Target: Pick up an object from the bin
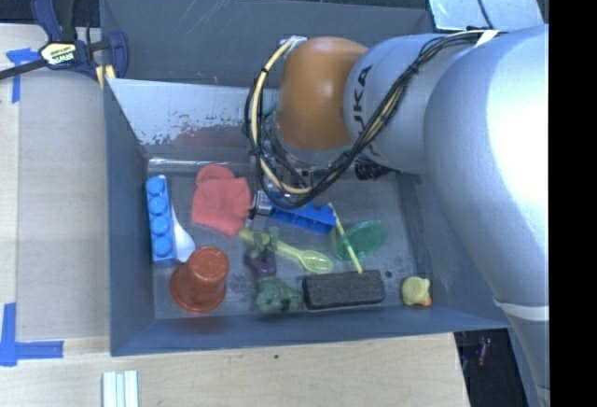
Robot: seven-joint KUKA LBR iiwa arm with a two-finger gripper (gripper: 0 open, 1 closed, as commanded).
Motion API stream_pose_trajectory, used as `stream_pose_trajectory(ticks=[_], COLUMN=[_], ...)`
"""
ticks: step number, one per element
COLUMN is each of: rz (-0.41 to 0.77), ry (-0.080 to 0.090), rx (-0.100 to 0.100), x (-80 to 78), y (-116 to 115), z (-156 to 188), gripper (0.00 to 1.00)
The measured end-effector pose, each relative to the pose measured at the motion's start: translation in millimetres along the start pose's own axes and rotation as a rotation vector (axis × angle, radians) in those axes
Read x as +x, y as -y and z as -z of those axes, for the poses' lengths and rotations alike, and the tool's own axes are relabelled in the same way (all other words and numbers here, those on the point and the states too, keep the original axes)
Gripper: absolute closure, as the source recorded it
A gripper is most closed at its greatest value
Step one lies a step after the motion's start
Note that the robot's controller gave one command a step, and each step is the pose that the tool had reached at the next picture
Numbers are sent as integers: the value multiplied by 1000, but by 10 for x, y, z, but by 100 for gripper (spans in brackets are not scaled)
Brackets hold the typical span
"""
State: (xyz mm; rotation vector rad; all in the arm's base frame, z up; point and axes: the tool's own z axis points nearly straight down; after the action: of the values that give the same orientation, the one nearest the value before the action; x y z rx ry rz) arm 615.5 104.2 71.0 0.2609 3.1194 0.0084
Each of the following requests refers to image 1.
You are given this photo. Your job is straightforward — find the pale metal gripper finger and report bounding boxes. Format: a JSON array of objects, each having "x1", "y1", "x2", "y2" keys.
[{"x1": 251, "y1": 189, "x2": 274, "y2": 222}]

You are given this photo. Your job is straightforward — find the red cloth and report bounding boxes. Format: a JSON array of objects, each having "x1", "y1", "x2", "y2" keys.
[{"x1": 190, "y1": 163, "x2": 254, "y2": 239}]

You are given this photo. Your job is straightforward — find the blue long toy brick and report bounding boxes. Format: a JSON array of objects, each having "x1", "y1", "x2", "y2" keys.
[{"x1": 267, "y1": 201, "x2": 339, "y2": 236}]

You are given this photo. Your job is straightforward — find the yellow-green plastic spoon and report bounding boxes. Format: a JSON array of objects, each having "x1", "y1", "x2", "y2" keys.
[{"x1": 238, "y1": 227, "x2": 336, "y2": 275}]

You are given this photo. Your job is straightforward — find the thin yellow stick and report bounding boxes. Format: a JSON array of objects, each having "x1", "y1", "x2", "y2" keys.
[{"x1": 326, "y1": 202, "x2": 365, "y2": 276}]

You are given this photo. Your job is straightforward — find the white plastic piece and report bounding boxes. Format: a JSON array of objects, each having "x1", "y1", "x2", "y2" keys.
[{"x1": 169, "y1": 203, "x2": 197, "y2": 264}]

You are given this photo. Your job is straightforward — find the green toy figure purple trousers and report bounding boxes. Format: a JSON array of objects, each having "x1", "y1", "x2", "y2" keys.
[{"x1": 243, "y1": 227, "x2": 305, "y2": 315}]

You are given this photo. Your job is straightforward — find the green clear round disc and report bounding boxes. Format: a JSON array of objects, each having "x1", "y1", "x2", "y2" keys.
[{"x1": 334, "y1": 219, "x2": 389, "y2": 262}]

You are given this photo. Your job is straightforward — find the red-brown plastic cup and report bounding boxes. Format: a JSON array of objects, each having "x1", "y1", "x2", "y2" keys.
[{"x1": 169, "y1": 245, "x2": 231, "y2": 316}]

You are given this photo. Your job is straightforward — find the blue four-stud toy brick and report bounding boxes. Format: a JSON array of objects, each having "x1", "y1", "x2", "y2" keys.
[{"x1": 145, "y1": 174, "x2": 179, "y2": 268}]

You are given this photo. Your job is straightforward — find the black rectangular sponge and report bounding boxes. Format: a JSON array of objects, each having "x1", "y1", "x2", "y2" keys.
[{"x1": 301, "y1": 269, "x2": 387, "y2": 312}]

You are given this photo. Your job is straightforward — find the grey metal bin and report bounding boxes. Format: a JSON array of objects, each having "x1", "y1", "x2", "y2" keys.
[{"x1": 98, "y1": 0, "x2": 510, "y2": 358}]

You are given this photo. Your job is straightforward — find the yellow toy duck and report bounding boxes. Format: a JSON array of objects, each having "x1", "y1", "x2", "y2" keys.
[{"x1": 400, "y1": 274, "x2": 433, "y2": 308}]

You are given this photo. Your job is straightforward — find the pale wood flat board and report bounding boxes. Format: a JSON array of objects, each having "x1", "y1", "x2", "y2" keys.
[{"x1": 15, "y1": 67, "x2": 113, "y2": 342}]

